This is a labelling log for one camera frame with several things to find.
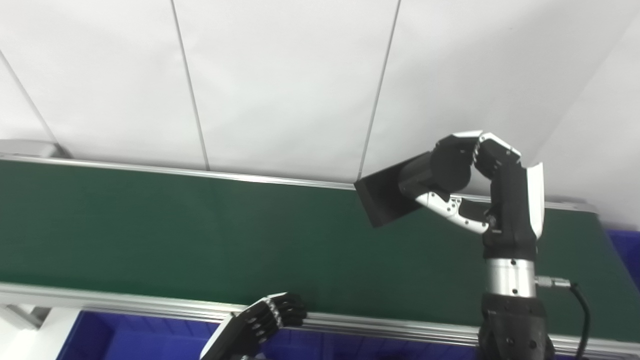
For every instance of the blue plastic bin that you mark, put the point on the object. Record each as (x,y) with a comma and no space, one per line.
(375,350)
(625,255)
(125,340)

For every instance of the green conveyor belt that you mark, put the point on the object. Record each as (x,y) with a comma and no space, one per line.
(150,235)
(125,304)

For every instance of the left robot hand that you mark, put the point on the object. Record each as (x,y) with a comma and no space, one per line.
(260,320)

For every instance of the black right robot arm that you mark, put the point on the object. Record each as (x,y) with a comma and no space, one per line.
(510,325)

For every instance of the black block with cylinder part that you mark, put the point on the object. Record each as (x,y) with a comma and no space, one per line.
(385,195)

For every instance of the grey conveyor end cap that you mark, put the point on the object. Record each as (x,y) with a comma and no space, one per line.
(27,148)

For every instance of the aluminium conveyor leg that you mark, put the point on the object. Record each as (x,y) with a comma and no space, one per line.
(25,315)

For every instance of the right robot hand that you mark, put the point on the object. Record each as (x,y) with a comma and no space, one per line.
(510,220)

